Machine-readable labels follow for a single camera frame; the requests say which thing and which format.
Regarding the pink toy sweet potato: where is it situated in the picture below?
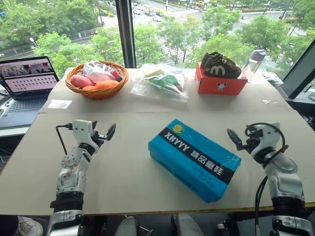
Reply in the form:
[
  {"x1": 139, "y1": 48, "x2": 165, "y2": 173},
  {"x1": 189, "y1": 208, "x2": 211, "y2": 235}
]
[{"x1": 70, "y1": 74, "x2": 95, "y2": 88}]

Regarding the orange toy carrot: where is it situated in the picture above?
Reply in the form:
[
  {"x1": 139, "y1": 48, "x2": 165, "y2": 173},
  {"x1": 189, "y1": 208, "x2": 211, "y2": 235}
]
[{"x1": 94, "y1": 80, "x2": 120, "y2": 90}]

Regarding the white crumpled plastic bag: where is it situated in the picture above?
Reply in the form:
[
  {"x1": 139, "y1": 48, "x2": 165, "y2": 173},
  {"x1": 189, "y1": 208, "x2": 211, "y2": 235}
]
[{"x1": 82, "y1": 61, "x2": 124, "y2": 83}]

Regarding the crumpled clear plastic wrap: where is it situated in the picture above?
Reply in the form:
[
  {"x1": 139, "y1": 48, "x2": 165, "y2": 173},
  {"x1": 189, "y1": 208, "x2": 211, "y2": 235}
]
[{"x1": 260, "y1": 70, "x2": 284, "y2": 86}]

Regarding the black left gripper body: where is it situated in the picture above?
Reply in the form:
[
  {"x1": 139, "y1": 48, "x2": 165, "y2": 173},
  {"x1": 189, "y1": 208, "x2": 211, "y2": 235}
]
[{"x1": 92, "y1": 130, "x2": 109, "y2": 148}]

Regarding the white sneaker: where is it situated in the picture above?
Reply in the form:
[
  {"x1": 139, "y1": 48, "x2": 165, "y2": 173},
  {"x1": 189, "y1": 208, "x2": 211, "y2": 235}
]
[{"x1": 15, "y1": 215, "x2": 44, "y2": 236}]

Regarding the clear bag of colourful toys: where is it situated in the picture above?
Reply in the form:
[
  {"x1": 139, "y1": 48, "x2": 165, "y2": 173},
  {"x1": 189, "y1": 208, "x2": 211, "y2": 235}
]
[{"x1": 129, "y1": 63, "x2": 189, "y2": 104}]

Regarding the white side desk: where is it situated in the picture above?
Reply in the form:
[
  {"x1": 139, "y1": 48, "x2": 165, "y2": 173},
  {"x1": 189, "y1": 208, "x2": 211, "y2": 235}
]
[{"x1": 0, "y1": 125, "x2": 31, "y2": 148}]

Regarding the blue shoe box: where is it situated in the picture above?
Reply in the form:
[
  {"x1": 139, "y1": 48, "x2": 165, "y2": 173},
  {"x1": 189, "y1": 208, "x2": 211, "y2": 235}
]
[{"x1": 148, "y1": 118, "x2": 242, "y2": 204}]

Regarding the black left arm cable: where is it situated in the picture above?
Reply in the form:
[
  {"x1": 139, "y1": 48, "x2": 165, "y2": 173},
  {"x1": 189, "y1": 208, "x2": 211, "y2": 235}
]
[{"x1": 55, "y1": 124, "x2": 74, "y2": 154}]

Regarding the grey rounded shape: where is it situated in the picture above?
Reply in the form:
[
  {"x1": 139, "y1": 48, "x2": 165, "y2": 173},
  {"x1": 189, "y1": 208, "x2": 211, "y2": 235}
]
[
  {"x1": 175, "y1": 213, "x2": 205, "y2": 236},
  {"x1": 114, "y1": 216, "x2": 139, "y2": 236}
]

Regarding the black tilted monitor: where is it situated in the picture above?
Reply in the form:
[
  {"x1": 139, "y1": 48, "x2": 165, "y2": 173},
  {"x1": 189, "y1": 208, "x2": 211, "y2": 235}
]
[{"x1": 281, "y1": 39, "x2": 315, "y2": 99}]

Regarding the clear bottle with purple lid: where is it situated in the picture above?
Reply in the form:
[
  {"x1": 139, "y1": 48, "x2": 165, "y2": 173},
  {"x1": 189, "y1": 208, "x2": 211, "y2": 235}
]
[{"x1": 242, "y1": 49, "x2": 267, "y2": 80}]

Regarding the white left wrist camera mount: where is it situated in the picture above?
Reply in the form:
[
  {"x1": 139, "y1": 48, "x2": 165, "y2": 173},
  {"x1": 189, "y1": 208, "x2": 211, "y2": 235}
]
[{"x1": 71, "y1": 119, "x2": 99, "y2": 149}]

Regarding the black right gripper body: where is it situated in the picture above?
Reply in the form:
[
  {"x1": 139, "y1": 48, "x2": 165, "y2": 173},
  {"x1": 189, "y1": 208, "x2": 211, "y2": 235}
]
[{"x1": 242, "y1": 137, "x2": 257, "y2": 154}]

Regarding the orange woven basket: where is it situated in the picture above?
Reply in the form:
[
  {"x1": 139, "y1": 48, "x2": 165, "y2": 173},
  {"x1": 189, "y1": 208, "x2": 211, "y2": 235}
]
[{"x1": 64, "y1": 61, "x2": 130, "y2": 100}]

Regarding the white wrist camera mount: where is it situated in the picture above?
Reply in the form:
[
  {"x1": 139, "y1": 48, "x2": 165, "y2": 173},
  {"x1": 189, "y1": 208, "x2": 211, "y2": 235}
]
[
  {"x1": 71, "y1": 119, "x2": 99, "y2": 149},
  {"x1": 248, "y1": 122, "x2": 282, "y2": 158}
]

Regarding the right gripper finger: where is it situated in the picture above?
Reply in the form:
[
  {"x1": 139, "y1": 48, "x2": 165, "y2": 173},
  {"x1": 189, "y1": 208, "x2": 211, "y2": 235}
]
[
  {"x1": 246, "y1": 124, "x2": 262, "y2": 139},
  {"x1": 226, "y1": 128, "x2": 244, "y2": 151}
]

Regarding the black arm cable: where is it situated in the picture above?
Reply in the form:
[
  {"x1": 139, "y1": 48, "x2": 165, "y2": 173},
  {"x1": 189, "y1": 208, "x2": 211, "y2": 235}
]
[
  {"x1": 55, "y1": 124, "x2": 74, "y2": 154},
  {"x1": 246, "y1": 122, "x2": 289, "y2": 233}
]

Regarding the orange shoe box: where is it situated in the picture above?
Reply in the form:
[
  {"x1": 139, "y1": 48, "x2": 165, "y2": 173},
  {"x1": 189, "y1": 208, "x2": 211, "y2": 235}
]
[{"x1": 194, "y1": 61, "x2": 249, "y2": 96}]

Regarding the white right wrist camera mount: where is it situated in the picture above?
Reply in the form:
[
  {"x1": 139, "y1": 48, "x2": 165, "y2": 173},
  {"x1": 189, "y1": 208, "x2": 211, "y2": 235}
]
[{"x1": 248, "y1": 122, "x2": 282, "y2": 158}]

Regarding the brown shoe with white M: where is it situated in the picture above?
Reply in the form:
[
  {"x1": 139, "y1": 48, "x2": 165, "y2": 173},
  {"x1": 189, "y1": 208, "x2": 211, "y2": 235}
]
[{"x1": 204, "y1": 57, "x2": 243, "y2": 80}]

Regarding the black window mullion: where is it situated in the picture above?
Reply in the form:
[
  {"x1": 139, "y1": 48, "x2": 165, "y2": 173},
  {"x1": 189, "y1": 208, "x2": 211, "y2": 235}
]
[{"x1": 115, "y1": 0, "x2": 137, "y2": 69}]

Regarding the small clear flat bag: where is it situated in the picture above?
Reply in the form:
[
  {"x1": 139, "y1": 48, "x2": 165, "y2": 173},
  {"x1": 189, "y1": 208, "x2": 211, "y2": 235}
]
[{"x1": 47, "y1": 99, "x2": 73, "y2": 109}]

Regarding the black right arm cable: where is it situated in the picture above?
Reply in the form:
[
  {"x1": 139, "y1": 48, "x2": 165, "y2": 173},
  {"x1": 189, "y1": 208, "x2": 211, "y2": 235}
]
[{"x1": 246, "y1": 122, "x2": 289, "y2": 233}]

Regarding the open grey laptop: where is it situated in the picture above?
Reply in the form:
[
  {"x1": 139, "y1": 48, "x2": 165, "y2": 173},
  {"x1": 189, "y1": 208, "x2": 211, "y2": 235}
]
[{"x1": 0, "y1": 56, "x2": 61, "y2": 129}]

